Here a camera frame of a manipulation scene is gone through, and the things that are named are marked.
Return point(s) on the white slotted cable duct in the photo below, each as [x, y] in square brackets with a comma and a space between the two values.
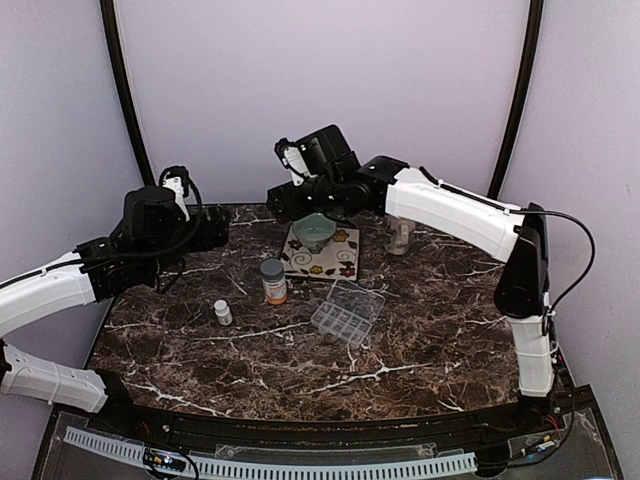
[236, 462]

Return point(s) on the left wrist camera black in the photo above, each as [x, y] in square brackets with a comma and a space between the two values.
[177, 179]

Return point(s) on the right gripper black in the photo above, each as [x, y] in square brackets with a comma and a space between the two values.
[283, 199]

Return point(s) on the green ceramic bowl on plate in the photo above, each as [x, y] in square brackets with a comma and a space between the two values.
[314, 231]

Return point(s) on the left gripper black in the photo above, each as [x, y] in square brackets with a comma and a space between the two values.
[219, 236]

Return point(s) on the beige ceramic mug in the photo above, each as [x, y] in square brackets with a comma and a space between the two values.
[401, 233]

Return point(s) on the black frame post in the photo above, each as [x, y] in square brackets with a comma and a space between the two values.
[124, 92]
[519, 98]

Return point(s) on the orange pill bottle grey cap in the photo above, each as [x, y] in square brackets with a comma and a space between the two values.
[274, 281]

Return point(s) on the right black frame post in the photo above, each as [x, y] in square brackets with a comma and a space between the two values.
[519, 98]

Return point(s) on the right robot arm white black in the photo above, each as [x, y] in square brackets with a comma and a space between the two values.
[327, 178]

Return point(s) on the small white pill bottle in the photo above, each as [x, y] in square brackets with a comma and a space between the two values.
[223, 313]

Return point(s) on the clear plastic pill organizer box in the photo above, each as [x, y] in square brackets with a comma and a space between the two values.
[348, 312]

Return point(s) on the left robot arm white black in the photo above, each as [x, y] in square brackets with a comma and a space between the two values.
[156, 232]

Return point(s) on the left black frame post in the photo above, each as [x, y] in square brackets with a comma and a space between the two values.
[124, 92]

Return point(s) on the black front table rail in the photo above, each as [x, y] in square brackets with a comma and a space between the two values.
[484, 428]

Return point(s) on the square floral ceramic plate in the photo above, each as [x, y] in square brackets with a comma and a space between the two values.
[338, 259]

